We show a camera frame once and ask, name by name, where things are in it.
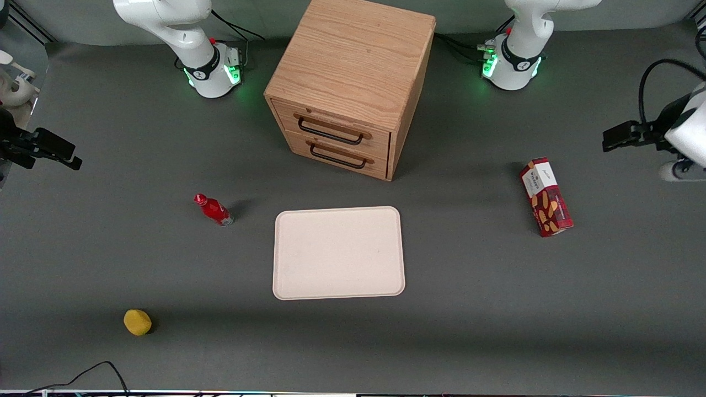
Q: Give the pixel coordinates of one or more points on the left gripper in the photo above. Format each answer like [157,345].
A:
[661,127]

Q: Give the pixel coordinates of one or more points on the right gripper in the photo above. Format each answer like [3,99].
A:
[12,141]

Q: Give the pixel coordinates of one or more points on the red cookie box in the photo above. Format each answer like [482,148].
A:
[546,198]

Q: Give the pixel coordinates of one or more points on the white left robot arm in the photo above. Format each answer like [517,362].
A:
[518,60]

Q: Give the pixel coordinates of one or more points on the beige rectangular tray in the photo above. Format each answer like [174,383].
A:
[337,253]

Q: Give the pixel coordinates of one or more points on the white rounded plastic object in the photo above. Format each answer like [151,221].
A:
[14,91]

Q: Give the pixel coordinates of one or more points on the red bottle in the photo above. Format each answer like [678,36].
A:
[215,210]

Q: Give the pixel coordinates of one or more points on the yellow lemon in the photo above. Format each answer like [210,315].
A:
[137,322]

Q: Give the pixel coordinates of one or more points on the wooden two-drawer cabinet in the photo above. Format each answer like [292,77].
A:
[353,66]

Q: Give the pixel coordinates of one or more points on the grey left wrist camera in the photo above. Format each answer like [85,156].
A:
[681,171]

